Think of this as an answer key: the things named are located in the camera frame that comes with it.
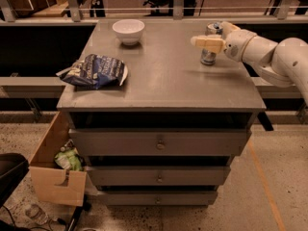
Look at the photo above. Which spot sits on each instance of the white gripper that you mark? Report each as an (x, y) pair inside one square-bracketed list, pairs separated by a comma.
[(238, 44)]

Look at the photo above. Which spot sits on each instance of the redbull can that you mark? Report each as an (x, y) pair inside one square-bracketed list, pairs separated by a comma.
[(207, 57)]

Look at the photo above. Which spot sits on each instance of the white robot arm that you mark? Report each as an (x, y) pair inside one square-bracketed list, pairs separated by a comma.
[(282, 63)]

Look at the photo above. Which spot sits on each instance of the white bowl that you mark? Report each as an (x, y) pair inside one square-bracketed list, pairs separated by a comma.
[(129, 31)]

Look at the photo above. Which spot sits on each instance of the grey drawer cabinet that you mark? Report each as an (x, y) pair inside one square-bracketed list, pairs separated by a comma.
[(167, 90)]

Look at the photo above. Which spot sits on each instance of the blue chip bag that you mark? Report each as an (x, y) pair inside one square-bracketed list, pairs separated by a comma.
[(94, 72)]

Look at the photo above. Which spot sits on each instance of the top grey drawer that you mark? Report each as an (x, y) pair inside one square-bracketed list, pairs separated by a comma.
[(213, 143)]

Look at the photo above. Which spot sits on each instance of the green snack bag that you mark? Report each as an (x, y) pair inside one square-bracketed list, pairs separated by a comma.
[(68, 160)]

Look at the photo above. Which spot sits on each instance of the bottom grey drawer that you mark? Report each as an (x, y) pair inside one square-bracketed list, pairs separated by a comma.
[(161, 198)]

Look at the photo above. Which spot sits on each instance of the cardboard box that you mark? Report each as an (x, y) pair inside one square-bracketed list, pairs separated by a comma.
[(51, 183)]

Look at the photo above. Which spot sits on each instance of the clear plastic bottle on floor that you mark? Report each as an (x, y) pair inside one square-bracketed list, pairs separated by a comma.
[(36, 214)]

